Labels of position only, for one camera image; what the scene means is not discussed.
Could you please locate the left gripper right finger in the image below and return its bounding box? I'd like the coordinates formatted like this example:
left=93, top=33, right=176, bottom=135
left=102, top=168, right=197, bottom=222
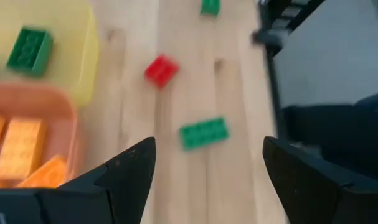
left=262, top=136, right=378, bottom=224

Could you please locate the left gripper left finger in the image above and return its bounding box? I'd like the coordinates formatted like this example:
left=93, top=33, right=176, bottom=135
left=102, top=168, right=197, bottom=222
left=0, top=136, right=157, bottom=224

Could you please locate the long yellow toy brick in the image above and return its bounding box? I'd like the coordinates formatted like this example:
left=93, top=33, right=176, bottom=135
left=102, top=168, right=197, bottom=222
left=16, top=154, right=68, bottom=189
left=0, top=117, right=48, bottom=181

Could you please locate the long green toy brick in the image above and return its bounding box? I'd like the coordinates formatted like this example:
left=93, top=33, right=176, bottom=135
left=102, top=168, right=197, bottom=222
left=6, top=26, right=55, bottom=78
left=178, top=116, right=230, bottom=152

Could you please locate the small red toy brick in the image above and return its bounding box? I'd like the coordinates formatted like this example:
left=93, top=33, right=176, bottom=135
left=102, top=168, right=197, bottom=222
left=144, top=54, right=181, bottom=90

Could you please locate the small green toy brick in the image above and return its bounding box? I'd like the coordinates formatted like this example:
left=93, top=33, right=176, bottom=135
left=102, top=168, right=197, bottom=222
left=200, top=0, right=222, bottom=17

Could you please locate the orange plastic bin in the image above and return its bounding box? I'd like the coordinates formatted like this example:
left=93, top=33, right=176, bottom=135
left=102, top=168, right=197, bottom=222
left=0, top=80, right=80, bottom=189

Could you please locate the yellow plastic bin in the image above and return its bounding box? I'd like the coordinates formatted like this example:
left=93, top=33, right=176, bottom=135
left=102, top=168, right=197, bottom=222
left=0, top=0, right=100, bottom=106

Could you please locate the black aluminium table frame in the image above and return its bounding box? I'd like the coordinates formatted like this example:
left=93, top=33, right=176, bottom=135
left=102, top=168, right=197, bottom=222
left=250, top=0, right=326, bottom=139

